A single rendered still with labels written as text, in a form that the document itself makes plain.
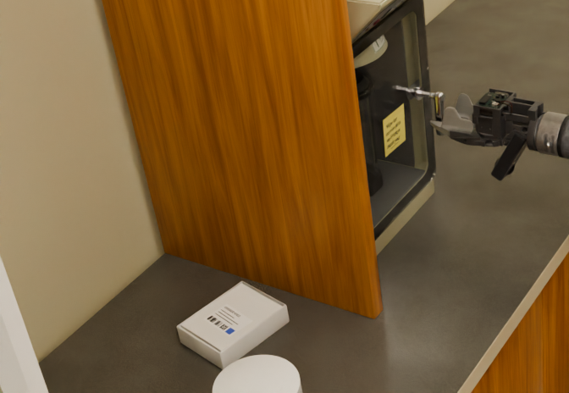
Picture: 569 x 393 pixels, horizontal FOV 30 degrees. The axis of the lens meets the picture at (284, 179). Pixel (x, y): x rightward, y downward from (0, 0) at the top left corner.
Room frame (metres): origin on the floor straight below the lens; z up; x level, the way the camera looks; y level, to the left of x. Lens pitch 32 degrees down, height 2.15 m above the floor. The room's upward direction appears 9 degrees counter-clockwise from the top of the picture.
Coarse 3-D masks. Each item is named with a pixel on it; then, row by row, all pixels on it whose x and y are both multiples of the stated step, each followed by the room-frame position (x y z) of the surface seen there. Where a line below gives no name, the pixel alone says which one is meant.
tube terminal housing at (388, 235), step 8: (384, 16) 1.71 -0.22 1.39; (376, 24) 1.68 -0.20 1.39; (432, 184) 1.80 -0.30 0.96; (424, 192) 1.77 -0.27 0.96; (432, 192) 1.80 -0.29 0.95; (416, 200) 1.74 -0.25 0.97; (424, 200) 1.77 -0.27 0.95; (408, 208) 1.72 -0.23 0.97; (416, 208) 1.74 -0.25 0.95; (400, 216) 1.69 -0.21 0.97; (408, 216) 1.72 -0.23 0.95; (392, 224) 1.67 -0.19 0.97; (400, 224) 1.69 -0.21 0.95; (384, 232) 1.65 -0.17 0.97; (392, 232) 1.67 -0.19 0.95; (376, 240) 1.62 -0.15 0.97; (384, 240) 1.65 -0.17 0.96; (376, 248) 1.62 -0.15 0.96
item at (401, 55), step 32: (416, 0) 1.77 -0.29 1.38; (384, 32) 1.68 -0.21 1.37; (416, 32) 1.76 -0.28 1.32; (384, 64) 1.67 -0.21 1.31; (416, 64) 1.75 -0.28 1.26; (384, 96) 1.66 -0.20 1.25; (416, 128) 1.74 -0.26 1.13; (384, 160) 1.65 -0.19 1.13; (416, 160) 1.73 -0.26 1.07; (384, 192) 1.64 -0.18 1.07; (416, 192) 1.72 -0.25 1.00; (384, 224) 1.63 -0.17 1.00
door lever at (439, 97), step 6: (420, 90) 1.75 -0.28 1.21; (420, 96) 1.75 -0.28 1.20; (426, 96) 1.74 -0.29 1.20; (432, 96) 1.73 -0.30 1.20; (438, 96) 1.72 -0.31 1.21; (444, 96) 1.72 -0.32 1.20; (438, 102) 1.72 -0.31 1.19; (444, 102) 1.73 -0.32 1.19; (438, 108) 1.72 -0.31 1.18; (444, 108) 1.72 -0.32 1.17; (438, 114) 1.72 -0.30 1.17; (438, 120) 1.72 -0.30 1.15; (438, 132) 1.72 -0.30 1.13
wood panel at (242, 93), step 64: (128, 0) 1.71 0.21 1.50; (192, 0) 1.61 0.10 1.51; (256, 0) 1.53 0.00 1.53; (320, 0) 1.45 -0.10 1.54; (128, 64) 1.73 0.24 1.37; (192, 64) 1.63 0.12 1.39; (256, 64) 1.54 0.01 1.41; (320, 64) 1.46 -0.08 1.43; (192, 128) 1.65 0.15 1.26; (256, 128) 1.56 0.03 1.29; (320, 128) 1.47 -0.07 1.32; (192, 192) 1.67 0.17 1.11; (256, 192) 1.58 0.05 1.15; (320, 192) 1.49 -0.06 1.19; (192, 256) 1.70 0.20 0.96; (256, 256) 1.59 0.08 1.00; (320, 256) 1.50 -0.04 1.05
